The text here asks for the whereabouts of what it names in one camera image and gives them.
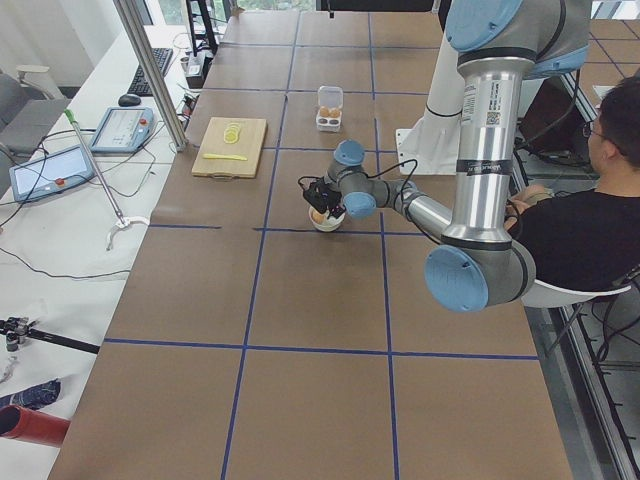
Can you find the teach pendant far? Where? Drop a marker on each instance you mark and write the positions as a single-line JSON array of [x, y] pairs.
[[122, 130]]

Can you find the teach pendant near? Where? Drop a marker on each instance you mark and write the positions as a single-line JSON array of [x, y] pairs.
[[52, 174]]

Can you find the teach pendant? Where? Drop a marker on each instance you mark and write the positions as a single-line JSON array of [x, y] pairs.
[[52, 174], [122, 130]]

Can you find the clear plastic egg box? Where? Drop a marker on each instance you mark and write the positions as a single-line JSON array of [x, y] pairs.
[[331, 97]]

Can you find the black computer mouse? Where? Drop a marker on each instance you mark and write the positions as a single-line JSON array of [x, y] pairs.
[[129, 100]]

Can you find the blue patterned cloth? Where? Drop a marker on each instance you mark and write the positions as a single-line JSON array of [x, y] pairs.
[[35, 397]]

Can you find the aluminium frame post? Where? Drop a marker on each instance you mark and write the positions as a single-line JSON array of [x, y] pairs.
[[132, 23]]

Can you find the white bowl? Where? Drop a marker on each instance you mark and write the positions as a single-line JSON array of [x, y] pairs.
[[325, 226]]

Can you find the brown egg from bowl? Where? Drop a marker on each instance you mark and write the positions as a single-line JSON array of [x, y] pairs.
[[317, 217]]

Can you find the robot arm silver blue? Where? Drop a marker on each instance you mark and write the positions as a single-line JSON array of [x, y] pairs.
[[499, 44]]

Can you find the person in black shirt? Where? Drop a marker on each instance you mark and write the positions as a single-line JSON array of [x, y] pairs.
[[589, 240]]

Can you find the metal reacher grabber stick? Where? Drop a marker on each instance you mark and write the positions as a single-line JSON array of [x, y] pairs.
[[122, 222]]

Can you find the black tripod tool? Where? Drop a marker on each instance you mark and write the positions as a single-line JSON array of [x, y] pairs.
[[17, 330]]

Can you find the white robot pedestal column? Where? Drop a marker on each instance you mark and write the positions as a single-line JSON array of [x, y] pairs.
[[431, 146]]

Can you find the yellow lemon slice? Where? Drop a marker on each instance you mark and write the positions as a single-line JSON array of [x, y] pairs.
[[231, 136]]

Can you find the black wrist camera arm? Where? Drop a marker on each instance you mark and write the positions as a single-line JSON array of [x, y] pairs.
[[317, 192]]

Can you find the red cylinder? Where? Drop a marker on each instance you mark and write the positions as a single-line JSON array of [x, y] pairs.
[[26, 425]]

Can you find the white chair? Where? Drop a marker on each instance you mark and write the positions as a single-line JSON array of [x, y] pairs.
[[544, 295]]

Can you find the yellow plastic knife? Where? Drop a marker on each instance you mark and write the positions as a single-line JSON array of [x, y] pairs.
[[215, 156]]

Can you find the wooden cutting board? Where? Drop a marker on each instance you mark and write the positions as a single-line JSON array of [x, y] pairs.
[[252, 133]]

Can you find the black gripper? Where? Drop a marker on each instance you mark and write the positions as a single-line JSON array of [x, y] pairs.
[[335, 206]]

